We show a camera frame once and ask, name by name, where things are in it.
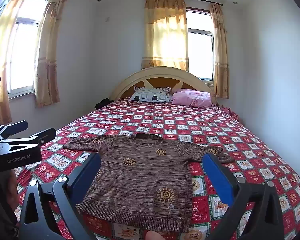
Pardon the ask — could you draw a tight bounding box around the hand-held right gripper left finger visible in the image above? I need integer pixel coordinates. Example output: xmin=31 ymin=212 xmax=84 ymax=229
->
xmin=18 ymin=152 xmax=102 ymax=240

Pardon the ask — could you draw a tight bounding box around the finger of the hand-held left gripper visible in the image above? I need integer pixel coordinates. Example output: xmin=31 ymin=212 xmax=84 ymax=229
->
xmin=0 ymin=121 xmax=28 ymax=138
xmin=0 ymin=128 xmax=57 ymax=150

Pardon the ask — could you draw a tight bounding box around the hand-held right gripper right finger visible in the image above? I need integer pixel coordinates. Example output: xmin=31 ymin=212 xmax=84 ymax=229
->
xmin=202 ymin=153 xmax=285 ymax=240

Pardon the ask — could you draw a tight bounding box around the brown knitted sweater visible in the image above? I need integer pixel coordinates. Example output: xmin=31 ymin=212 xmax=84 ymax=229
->
xmin=62 ymin=133 xmax=235 ymax=233

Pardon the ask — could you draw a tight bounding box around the person's right hand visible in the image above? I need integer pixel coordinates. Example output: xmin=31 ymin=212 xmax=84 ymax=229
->
xmin=145 ymin=230 xmax=163 ymax=240

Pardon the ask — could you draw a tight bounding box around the pink frilled cloth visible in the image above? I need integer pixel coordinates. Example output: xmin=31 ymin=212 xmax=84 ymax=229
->
xmin=221 ymin=104 xmax=240 ymax=121

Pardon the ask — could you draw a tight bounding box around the yellow patterned curtain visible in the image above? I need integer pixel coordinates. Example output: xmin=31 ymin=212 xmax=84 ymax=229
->
xmin=0 ymin=0 xmax=38 ymax=129
xmin=209 ymin=3 xmax=230 ymax=99
xmin=33 ymin=0 xmax=71 ymax=108
xmin=141 ymin=0 xmax=189 ymax=72

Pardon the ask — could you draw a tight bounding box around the black cloth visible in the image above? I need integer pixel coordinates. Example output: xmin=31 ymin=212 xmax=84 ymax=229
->
xmin=94 ymin=98 xmax=114 ymax=110

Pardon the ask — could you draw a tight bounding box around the large side window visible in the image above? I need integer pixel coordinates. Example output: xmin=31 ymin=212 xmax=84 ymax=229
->
xmin=7 ymin=0 xmax=52 ymax=99

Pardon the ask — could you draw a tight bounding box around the red checkered printed bed sheet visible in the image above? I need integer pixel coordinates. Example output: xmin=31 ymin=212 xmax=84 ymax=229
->
xmin=14 ymin=97 xmax=300 ymax=240

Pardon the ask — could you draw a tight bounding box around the pink pillow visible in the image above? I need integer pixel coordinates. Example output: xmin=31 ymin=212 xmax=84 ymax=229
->
xmin=171 ymin=88 xmax=212 ymax=108

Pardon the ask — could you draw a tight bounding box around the white patterned pillow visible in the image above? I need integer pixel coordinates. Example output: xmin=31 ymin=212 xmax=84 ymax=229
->
xmin=128 ymin=86 xmax=172 ymax=103

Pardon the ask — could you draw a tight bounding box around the cream arched bed headboard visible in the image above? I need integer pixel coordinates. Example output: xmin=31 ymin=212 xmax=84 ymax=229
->
xmin=110 ymin=66 xmax=217 ymax=104

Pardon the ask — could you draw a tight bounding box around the window behind headboard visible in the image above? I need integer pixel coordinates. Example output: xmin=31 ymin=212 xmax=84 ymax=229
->
xmin=186 ymin=9 xmax=215 ymax=82

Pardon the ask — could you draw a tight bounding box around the long black curtain rod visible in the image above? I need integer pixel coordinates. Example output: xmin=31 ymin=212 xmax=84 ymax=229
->
xmin=142 ymin=0 xmax=224 ymax=6

